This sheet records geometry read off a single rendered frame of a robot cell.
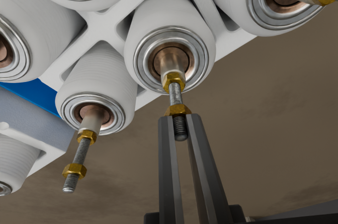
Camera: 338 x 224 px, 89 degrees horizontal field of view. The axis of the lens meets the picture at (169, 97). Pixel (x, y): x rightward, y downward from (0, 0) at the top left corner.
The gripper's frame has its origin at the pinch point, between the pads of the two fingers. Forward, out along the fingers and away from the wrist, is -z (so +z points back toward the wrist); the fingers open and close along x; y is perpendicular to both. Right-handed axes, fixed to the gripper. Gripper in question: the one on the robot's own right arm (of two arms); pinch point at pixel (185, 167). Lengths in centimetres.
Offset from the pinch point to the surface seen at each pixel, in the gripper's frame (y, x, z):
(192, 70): 0.9, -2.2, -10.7
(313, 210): 156, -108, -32
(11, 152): 19.2, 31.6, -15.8
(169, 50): -1.5, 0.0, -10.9
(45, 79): 5.0, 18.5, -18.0
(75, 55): 1.6, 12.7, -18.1
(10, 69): -1.0, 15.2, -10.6
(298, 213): 162, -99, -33
